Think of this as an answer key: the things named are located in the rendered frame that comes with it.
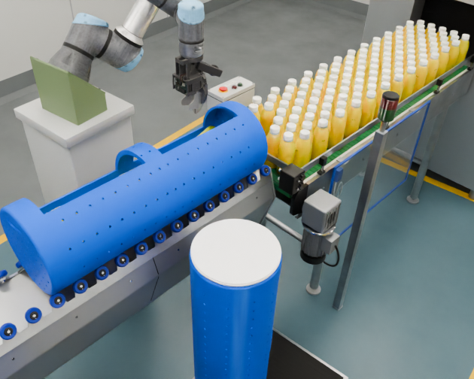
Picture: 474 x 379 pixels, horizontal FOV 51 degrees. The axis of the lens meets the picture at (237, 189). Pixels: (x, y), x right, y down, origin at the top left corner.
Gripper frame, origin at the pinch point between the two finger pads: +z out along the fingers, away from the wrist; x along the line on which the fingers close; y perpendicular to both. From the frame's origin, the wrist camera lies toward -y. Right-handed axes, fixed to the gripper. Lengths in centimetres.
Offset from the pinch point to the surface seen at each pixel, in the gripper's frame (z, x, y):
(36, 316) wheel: 34, 11, 72
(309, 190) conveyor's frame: 43, 23, -40
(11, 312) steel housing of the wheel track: 38, 2, 75
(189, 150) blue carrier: 8.1, 7.6, 10.3
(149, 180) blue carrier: 9.7, 9.4, 28.3
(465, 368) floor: 128, 101, -79
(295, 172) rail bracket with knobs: 28.7, 22.6, -28.9
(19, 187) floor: 130, -169, 6
